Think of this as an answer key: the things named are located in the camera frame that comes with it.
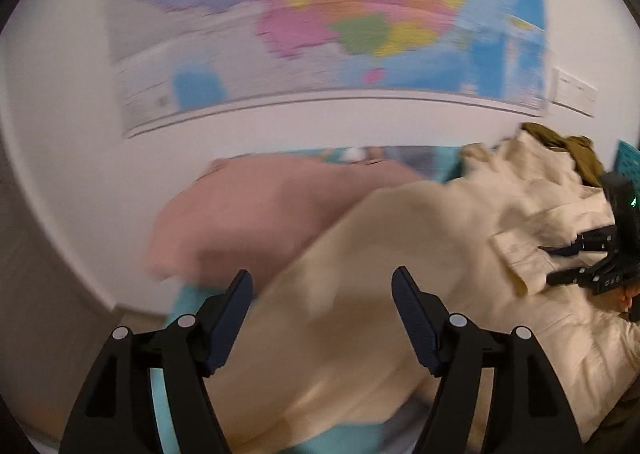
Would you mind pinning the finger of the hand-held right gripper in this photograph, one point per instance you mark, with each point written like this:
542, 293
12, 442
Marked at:
575, 276
590, 241

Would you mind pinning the person's right hand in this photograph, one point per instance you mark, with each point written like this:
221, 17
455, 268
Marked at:
624, 301

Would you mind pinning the olive green garment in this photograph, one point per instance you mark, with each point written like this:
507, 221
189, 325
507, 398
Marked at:
580, 154

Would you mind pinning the colourful wall map poster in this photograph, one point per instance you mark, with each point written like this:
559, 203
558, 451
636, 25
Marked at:
325, 9

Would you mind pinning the teal perforated plastic basket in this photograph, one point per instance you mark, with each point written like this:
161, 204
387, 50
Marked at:
627, 161

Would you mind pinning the pink cloth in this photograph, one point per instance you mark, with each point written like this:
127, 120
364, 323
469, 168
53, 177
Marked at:
260, 214

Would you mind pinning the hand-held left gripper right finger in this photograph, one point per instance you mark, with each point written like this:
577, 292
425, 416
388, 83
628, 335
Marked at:
415, 319

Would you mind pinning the white wall socket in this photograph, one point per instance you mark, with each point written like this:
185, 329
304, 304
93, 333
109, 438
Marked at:
575, 91

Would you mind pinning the teal and grey bedsheet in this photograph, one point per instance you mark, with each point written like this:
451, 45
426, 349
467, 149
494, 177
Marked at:
345, 441

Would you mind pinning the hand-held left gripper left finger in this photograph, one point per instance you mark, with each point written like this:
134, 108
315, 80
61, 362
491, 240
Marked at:
227, 329

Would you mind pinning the cream jacket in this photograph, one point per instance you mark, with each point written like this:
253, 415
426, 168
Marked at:
400, 244

